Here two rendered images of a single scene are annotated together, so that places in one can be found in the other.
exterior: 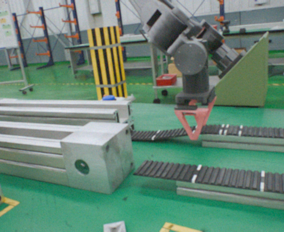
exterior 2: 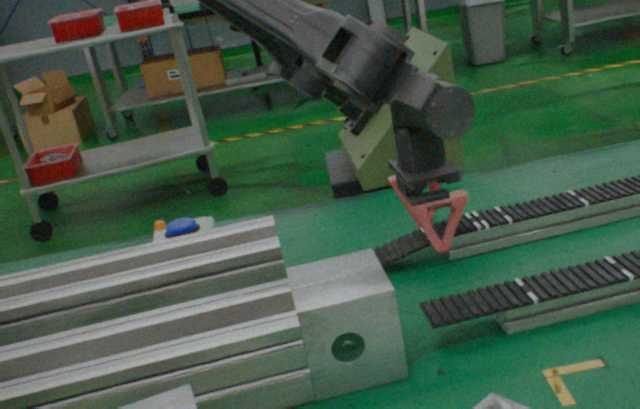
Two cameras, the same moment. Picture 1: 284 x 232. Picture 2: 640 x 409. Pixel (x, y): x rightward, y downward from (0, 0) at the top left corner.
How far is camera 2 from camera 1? 0.45 m
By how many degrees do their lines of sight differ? 32
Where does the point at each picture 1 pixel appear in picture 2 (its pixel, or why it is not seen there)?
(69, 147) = (322, 318)
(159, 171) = (470, 307)
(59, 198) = not seen: outside the picture
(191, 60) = (454, 114)
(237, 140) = (507, 231)
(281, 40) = not seen: hidden behind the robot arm
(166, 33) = (376, 72)
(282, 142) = (573, 216)
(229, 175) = (573, 276)
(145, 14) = (311, 38)
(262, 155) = (555, 243)
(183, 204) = (534, 342)
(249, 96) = not seen: hidden behind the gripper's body
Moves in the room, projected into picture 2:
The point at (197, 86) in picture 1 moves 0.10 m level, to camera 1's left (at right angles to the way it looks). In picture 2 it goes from (435, 155) to (368, 183)
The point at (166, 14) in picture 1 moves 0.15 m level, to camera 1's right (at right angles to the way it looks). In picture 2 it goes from (372, 37) to (470, 8)
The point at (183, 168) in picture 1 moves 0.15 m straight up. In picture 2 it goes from (497, 291) to (481, 153)
